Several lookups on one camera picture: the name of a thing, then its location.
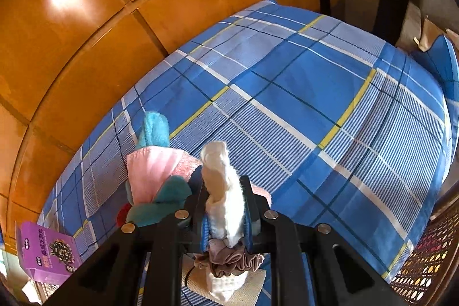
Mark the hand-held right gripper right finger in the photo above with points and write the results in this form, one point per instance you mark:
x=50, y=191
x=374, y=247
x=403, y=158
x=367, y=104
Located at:
x=248, y=230

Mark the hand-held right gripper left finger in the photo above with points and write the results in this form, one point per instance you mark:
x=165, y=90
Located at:
x=204, y=230

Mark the beige satin scrunchie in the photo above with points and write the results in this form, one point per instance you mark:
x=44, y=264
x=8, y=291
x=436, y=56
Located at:
x=229, y=261

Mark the white towel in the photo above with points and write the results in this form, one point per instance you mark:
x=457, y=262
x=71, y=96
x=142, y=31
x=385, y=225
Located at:
x=222, y=184

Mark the cream sock with dark stripe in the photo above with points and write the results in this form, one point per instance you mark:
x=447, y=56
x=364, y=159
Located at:
x=254, y=282

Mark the red sock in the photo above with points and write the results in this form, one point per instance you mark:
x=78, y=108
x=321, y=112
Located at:
x=123, y=214

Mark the blue plush toy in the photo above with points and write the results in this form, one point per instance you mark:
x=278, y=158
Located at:
x=154, y=130

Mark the pink face mask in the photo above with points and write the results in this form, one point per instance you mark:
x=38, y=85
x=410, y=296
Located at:
x=150, y=169

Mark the purple carton box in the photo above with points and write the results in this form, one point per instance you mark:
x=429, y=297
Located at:
x=46, y=248

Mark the rattan chair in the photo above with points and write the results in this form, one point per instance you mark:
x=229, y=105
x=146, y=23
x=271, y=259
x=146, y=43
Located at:
x=430, y=255

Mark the wooden wardrobe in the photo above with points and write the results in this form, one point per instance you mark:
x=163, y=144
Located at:
x=107, y=40

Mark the brown cardboard piece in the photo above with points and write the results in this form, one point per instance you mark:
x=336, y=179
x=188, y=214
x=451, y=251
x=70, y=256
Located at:
x=428, y=33

